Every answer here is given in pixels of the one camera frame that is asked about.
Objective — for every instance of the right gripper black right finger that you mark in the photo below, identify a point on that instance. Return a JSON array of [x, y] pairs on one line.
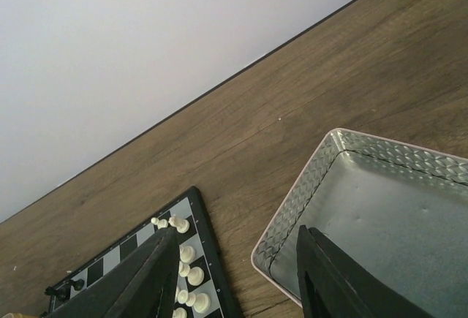
[[332, 284]]

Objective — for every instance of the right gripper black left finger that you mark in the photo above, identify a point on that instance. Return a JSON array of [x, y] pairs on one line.
[[142, 285]]

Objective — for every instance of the white chess queen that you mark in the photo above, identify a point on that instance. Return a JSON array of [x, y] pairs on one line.
[[194, 276]]

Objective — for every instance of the white chess pawn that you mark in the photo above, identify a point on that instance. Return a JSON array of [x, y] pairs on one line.
[[180, 313], [187, 253], [181, 295]]

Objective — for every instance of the black and silver chessboard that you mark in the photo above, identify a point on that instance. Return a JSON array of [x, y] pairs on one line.
[[200, 236]]

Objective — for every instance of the white chess knight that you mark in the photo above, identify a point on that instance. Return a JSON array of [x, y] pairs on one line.
[[182, 225]]

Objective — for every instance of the gold metal tin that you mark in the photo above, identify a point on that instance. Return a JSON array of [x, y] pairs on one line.
[[17, 315]]

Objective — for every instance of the white chess piece on board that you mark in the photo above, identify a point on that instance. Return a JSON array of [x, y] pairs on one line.
[[159, 223]]

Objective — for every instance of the black chess pawn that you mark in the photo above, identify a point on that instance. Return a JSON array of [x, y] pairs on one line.
[[60, 293], [77, 285]]

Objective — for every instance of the pink embossed metal tin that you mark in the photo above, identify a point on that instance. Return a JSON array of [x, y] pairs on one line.
[[399, 210]]

